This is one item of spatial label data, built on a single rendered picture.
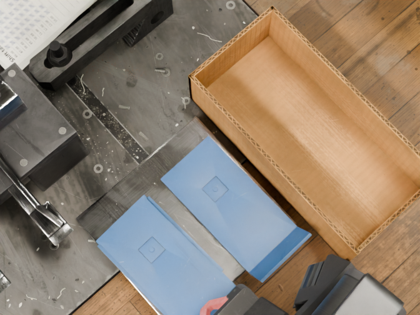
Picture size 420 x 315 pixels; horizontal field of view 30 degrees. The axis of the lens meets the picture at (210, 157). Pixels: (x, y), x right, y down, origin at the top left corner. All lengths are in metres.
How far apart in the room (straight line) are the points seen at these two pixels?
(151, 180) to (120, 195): 0.04
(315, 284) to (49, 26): 0.40
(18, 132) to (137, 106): 0.15
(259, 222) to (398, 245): 0.15
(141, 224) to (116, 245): 0.03
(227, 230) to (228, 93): 0.16
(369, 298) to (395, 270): 0.25
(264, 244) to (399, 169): 0.17
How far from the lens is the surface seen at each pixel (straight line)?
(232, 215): 0.82
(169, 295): 0.81
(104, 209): 0.84
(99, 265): 0.85
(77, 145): 0.83
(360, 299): 0.61
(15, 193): 0.79
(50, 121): 0.80
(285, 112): 0.87
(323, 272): 0.69
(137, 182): 0.84
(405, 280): 0.86
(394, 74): 0.91
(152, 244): 0.82
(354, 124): 0.88
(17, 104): 0.66
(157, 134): 0.87
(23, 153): 0.80
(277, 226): 0.82
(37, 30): 0.88
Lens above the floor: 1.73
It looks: 75 degrees down
